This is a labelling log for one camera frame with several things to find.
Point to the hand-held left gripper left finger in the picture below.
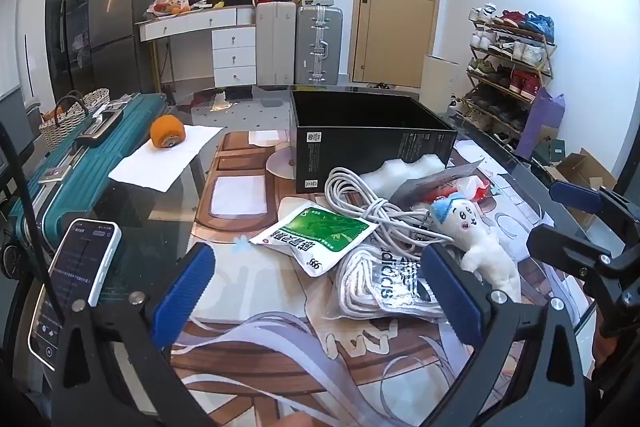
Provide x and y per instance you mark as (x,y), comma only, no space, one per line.
(184,294)

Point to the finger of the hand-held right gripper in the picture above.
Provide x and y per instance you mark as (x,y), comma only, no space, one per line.
(560,249)
(575,197)

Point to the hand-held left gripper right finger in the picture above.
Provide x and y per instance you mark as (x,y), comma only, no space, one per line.
(450,294)

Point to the white plush toy blue hat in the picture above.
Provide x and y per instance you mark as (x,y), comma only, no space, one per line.
(482,244)

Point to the clear bag of white laces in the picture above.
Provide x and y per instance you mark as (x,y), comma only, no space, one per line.
(370,279)

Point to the red and white packet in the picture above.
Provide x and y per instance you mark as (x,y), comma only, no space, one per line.
(465,192)

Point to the grey pouch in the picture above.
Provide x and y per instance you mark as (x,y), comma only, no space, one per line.
(412,191)

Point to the white foam piece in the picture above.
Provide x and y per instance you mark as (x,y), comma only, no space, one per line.
(420,169)

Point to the green and white packet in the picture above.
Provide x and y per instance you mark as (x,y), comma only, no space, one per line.
(320,232)

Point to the black cardboard box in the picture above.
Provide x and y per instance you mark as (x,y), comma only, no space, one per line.
(350,147)

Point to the open cardboard box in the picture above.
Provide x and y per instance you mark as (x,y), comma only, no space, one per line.
(582,172)

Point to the printed table mat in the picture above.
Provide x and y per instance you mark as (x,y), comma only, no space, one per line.
(250,267)

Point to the purple paper bag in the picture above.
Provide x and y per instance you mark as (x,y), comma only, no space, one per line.
(542,122)

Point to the white smartphone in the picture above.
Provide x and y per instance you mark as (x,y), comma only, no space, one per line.
(77,267)

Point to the white paper sheet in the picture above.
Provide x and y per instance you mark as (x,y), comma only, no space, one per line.
(150,167)

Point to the metal shoe rack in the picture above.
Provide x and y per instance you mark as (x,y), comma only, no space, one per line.
(547,57)

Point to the shoe rack with shoes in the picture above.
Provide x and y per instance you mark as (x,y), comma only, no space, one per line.
(505,52)

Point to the teal suitcase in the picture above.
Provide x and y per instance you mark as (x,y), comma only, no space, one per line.
(100,157)

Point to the orange round object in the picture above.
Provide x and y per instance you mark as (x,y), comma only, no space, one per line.
(167,132)

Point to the white flat panel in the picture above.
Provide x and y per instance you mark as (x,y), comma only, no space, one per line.
(440,79)

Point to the wicker basket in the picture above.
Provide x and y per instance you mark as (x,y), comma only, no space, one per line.
(62,124)

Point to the white desk with drawers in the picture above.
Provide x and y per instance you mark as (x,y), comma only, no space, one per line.
(230,52)

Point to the beige suitcase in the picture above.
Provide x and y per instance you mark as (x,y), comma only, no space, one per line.
(275,42)

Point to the silver suitcase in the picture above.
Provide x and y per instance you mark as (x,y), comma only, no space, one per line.
(320,42)

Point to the grey refrigerator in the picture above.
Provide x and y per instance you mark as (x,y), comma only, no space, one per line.
(120,17)

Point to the black glass cabinet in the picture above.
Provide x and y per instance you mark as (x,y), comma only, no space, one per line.
(70,7)

